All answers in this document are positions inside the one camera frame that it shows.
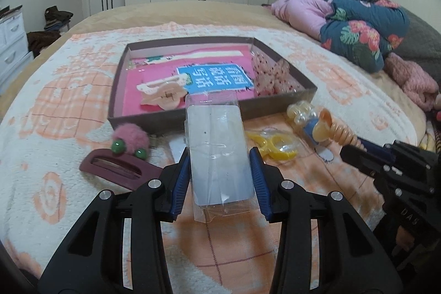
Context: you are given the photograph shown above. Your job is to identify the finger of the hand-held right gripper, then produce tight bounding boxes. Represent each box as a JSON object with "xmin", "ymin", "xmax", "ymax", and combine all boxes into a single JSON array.
[
  {"xmin": 339, "ymin": 143, "xmax": 381, "ymax": 178},
  {"xmin": 356, "ymin": 137, "xmax": 397, "ymax": 158}
]

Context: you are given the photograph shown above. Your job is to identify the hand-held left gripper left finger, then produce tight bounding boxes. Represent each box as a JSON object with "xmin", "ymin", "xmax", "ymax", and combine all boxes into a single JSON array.
[{"xmin": 37, "ymin": 146, "xmax": 193, "ymax": 294}]

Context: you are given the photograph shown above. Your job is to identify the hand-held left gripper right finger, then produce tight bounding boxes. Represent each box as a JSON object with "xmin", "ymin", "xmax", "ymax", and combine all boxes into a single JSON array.
[{"xmin": 249, "ymin": 147, "xmax": 404, "ymax": 294}]

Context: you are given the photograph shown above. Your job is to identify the maroon hair clip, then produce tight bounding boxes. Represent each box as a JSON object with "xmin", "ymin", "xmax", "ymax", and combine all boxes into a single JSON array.
[{"xmin": 79, "ymin": 149, "xmax": 164, "ymax": 191}]

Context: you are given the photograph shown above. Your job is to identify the yellow hair ties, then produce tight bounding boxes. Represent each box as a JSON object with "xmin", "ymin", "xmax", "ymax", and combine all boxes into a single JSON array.
[{"xmin": 244, "ymin": 130, "xmax": 304, "ymax": 162}]

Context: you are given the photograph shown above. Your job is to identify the blue and orange toy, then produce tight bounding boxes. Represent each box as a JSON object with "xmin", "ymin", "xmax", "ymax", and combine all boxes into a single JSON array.
[{"xmin": 315, "ymin": 109, "xmax": 361, "ymax": 147}]

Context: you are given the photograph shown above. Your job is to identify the clear packet with earring card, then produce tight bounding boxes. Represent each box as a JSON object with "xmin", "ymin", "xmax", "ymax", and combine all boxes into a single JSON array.
[{"xmin": 184, "ymin": 92, "xmax": 257, "ymax": 222}]

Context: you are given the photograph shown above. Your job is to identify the blue block hair accessory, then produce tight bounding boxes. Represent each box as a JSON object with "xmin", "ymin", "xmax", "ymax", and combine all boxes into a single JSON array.
[{"xmin": 302, "ymin": 118, "xmax": 324, "ymax": 145}]

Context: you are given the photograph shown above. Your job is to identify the pink pom-pom hair tie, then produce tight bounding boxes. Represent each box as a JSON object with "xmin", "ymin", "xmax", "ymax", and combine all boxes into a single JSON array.
[{"xmin": 110, "ymin": 125, "xmax": 150, "ymax": 160}]

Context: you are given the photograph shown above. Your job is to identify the brown cardboard box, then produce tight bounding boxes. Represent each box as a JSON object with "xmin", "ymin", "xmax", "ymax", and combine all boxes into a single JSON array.
[{"xmin": 107, "ymin": 36, "xmax": 318, "ymax": 135}]

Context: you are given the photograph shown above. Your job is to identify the clear bead hair tie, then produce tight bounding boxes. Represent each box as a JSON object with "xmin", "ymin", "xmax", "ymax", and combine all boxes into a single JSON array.
[{"xmin": 287, "ymin": 100, "xmax": 319, "ymax": 126}]

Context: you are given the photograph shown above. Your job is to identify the person's right hand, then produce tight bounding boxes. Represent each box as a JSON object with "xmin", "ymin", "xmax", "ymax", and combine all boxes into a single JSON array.
[{"xmin": 396, "ymin": 228, "xmax": 417, "ymax": 252}]

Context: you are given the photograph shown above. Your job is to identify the white paper tag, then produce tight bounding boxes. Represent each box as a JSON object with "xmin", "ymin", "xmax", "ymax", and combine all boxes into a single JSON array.
[{"xmin": 315, "ymin": 144, "xmax": 336, "ymax": 165}]

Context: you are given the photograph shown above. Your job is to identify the pink knitted garment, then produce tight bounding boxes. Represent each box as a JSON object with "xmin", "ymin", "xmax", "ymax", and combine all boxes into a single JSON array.
[{"xmin": 384, "ymin": 53, "xmax": 440, "ymax": 112}]

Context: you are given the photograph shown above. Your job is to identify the beige hair claw clip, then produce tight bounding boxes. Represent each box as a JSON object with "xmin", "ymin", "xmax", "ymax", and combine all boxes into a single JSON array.
[{"xmin": 136, "ymin": 74, "xmax": 192, "ymax": 109}]

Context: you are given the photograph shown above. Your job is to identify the pink dotted hair bow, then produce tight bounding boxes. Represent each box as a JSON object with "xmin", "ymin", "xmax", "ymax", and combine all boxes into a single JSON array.
[{"xmin": 251, "ymin": 51, "xmax": 300, "ymax": 96}]

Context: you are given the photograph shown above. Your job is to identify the pink book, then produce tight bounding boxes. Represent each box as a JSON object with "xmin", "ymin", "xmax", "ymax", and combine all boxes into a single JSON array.
[{"xmin": 122, "ymin": 48, "xmax": 257, "ymax": 115}]

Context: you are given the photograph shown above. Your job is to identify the blue floral quilt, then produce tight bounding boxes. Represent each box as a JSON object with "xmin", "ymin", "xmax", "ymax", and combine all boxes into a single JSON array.
[{"xmin": 319, "ymin": 0, "xmax": 410, "ymax": 72}]

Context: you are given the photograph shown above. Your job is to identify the orange and white blanket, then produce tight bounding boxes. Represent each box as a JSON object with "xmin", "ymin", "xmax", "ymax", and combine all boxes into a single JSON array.
[{"xmin": 0, "ymin": 22, "xmax": 428, "ymax": 294}]

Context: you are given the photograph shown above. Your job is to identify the pink jacket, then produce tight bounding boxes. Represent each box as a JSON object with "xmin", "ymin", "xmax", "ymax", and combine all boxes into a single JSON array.
[{"xmin": 270, "ymin": 0, "xmax": 336, "ymax": 40}]

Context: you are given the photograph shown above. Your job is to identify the tan bed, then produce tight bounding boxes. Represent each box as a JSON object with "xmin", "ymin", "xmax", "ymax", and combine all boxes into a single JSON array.
[{"xmin": 0, "ymin": 1, "xmax": 441, "ymax": 177}]

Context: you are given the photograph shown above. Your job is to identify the pile of dark clothes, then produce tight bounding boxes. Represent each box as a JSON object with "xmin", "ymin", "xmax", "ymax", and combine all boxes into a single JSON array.
[{"xmin": 44, "ymin": 6, "xmax": 74, "ymax": 31}]

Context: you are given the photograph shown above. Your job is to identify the white drawer cabinet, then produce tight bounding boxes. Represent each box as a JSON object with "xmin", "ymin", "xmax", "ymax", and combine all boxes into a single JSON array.
[{"xmin": 0, "ymin": 5, "xmax": 35, "ymax": 84}]

